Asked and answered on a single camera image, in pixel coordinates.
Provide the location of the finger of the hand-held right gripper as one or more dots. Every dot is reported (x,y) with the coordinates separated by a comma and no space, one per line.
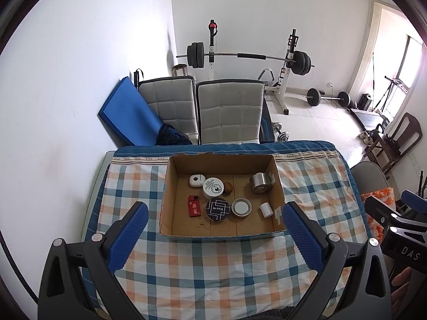
(413,198)
(380,210)

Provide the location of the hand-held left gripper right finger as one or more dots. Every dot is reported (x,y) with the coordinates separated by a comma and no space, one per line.
(303,240)

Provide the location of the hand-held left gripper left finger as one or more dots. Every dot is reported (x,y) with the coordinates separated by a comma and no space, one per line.
(130,236)

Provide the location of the cardboard box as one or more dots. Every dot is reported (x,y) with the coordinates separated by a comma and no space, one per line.
(253,227)

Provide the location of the red small box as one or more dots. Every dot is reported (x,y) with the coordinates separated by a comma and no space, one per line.
(194,206)

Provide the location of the white rounded small case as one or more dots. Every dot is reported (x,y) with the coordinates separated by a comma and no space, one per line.
(196,180)

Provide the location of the black round tin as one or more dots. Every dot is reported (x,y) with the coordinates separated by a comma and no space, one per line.
(217,210)

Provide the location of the white round jar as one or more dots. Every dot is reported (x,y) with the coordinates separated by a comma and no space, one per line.
(213,187)

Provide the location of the person's right hand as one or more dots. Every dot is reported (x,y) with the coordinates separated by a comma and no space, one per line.
(402,286)

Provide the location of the orange white patterned cloth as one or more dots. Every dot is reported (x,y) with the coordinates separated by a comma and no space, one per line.
(380,200)

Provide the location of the grey chair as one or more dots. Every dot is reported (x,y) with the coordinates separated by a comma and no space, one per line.
(368,176)

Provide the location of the small white cylinder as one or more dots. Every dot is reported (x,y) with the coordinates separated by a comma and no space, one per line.
(267,210)

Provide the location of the dark wooden chair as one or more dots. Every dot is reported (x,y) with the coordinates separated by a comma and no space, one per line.
(408,133)

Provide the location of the silver metal tin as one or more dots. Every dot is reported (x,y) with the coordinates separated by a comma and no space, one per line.
(262,183)

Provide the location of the white shoe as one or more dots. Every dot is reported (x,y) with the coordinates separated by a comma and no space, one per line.
(362,136)
(371,138)

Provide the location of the checked blanket blue border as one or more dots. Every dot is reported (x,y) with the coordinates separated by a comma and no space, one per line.
(200,273)

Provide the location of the small brown round object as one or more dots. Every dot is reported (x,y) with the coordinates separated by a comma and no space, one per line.
(228,188)

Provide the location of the black treadmill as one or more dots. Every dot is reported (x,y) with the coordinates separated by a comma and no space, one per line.
(368,118)

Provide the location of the chrome dumbbell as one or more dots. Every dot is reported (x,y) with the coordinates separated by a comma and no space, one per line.
(277,127)
(283,136)

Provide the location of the black box appliance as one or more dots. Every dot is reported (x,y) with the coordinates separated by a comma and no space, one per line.
(365,101)

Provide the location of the dark blue bundled cloth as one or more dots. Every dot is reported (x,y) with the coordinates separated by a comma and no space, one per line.
(171,135)

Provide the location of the short barbell black plates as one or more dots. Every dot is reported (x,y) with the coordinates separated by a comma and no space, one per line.
(328,97)

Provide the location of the blue foam mat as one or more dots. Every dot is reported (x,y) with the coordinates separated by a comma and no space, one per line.
(126,110)

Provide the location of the window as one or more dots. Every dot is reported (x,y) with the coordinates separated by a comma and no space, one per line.
(412,66)

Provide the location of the white padded chair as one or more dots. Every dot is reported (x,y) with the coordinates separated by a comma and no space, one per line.
(170,106)
(230,110)

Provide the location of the white squat stand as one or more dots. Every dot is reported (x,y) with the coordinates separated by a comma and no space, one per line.
(287,83)
(211,63)

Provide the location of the small wooden stool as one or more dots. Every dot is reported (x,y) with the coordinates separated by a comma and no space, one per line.
(180,70)

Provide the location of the long barbell black plates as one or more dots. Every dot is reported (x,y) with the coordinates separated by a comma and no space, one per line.
(253,55)

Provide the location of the grey metal exercise frame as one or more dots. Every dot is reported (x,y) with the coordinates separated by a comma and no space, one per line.
(267,75)

